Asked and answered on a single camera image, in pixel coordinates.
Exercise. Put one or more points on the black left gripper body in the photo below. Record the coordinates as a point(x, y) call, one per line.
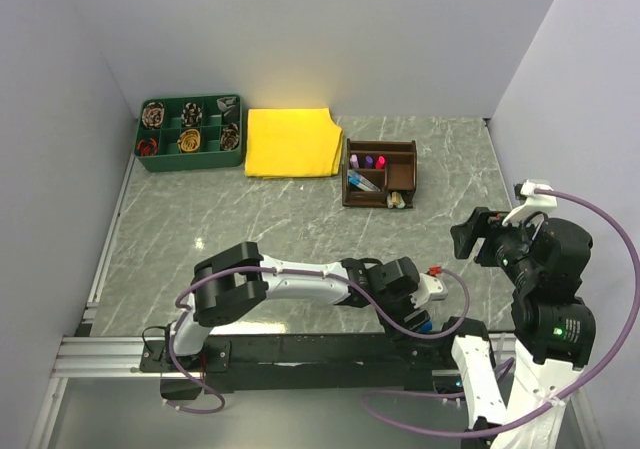
point(399, 307)

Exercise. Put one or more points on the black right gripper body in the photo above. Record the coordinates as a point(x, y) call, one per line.
point(511, 247)

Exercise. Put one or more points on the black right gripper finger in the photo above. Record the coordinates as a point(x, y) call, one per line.
point(486, 256)
point(466, 234)

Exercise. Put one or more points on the pink highlighter marker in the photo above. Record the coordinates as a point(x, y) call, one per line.
point(380, 163)

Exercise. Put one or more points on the blue capped marker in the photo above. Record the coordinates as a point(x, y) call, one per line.
point(359, 184)

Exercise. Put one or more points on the clear blue ballpoint pen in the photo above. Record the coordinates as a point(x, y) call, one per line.
point(356, 175)

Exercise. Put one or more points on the lilac highlighter marker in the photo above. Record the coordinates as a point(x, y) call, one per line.
point(354, 161)

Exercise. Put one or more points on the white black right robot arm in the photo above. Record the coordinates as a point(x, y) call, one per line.
point(543, 258)

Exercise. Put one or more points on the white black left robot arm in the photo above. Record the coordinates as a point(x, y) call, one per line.
point(232, 283)

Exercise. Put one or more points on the brown wooden desk organizer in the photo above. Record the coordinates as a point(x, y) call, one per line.
point(400, 173)

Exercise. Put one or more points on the yellow folded cloth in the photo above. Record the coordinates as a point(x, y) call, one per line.
point(292, 143)

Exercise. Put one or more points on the brown dotted rolled tie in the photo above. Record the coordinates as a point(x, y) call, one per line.
point(230, 137)

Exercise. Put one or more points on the grey rolled tie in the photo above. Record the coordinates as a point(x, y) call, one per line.
point(229, 109)

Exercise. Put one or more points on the yellow brown rolled tie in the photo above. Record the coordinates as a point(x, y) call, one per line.
point(189, 141)

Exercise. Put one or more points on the green compartment tray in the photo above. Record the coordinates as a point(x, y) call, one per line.
point(209, 156)

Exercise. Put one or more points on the black patterned rolled tie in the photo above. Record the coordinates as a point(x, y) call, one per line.
point(191, 115)

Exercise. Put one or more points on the red black rolled tie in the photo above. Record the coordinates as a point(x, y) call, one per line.
point(147, 147)

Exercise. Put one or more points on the pink brown rolled tie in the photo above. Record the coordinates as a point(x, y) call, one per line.
point(152, 116)

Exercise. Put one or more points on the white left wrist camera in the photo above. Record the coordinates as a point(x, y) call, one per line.
point(429, 289)

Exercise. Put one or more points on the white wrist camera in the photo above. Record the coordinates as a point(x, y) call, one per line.
point(531, 201)
point(429, 289)

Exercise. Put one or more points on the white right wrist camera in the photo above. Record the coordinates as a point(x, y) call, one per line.
point(531, 201)

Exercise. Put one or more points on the aluminium frame rail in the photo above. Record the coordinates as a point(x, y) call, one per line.
point(90, 357)

